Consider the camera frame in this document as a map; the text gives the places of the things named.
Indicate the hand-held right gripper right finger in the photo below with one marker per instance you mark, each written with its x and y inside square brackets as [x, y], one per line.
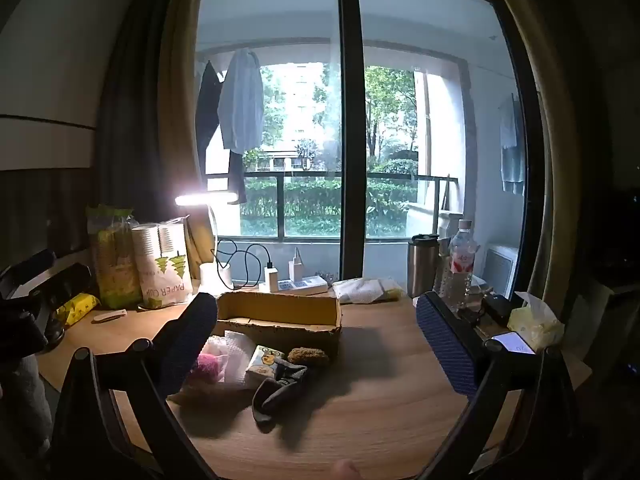
[445, 345]

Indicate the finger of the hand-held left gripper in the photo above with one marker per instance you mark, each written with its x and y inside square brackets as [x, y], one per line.
[27, 265]
[72, 282]

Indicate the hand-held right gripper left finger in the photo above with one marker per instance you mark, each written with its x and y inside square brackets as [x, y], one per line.
[192, 340]

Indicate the pink knitted scrubber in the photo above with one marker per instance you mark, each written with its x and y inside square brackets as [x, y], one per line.
[209, 366]

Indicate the brown cardboard box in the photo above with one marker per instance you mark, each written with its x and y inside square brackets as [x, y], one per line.
[280, 310]

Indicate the grey glove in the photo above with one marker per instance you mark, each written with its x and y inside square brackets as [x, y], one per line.
[277, 396]

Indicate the brown sponge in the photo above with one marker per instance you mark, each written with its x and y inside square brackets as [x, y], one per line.
[307, 356]

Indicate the person's left forearm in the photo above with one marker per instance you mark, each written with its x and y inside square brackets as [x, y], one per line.
[22, 405]

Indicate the yellow wipes pack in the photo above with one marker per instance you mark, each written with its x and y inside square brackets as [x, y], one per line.
[76, 307]

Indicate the green yellow cup package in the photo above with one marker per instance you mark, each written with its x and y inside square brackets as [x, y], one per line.
[112, 260]

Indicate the white utility knife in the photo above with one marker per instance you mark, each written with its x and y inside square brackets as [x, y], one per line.
[110, 316]

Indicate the black power adapter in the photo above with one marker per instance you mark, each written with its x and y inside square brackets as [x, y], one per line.
[496, 307]

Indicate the white desk lamp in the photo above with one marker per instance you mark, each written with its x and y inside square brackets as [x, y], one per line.
[214, 275]

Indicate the smartphone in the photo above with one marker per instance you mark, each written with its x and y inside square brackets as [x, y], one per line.
[515, 342]

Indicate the clear water bottle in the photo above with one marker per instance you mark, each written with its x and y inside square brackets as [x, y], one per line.
[460, 270]

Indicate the paper cup bag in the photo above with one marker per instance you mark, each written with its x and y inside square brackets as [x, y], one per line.
[164, 265]

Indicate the steel tumbler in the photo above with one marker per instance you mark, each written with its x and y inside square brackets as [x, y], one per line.
[422, 266]

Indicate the yellow tissue pack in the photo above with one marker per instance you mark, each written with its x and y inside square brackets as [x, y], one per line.
[535, 322]

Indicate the white air conditioner unit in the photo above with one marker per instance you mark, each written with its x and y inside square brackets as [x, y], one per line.
[500, 265]

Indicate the white textured cloth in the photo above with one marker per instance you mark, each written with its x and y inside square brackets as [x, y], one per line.
[364, 290]

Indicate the white charger block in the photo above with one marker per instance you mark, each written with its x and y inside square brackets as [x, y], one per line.
[272, 277]

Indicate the white power strip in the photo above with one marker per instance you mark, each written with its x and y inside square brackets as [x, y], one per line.
[300, 287]

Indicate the white plug adapter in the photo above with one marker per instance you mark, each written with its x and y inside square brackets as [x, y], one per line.
[295, 266]

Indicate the balcony railing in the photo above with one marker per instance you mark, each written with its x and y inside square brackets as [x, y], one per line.
[310, 176]

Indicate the hanging pale cloth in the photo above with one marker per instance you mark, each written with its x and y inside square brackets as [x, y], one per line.
[512, 152]

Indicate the hanging dark pants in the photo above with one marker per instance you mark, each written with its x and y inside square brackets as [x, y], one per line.
[210, 125]

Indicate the yellow curtain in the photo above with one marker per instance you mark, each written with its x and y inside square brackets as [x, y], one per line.
[180, 85]

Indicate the hanging light shirt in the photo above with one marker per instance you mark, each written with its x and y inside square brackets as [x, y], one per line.
[242, 102]

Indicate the black sliding door frame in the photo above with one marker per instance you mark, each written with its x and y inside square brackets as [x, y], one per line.
[350, 110]

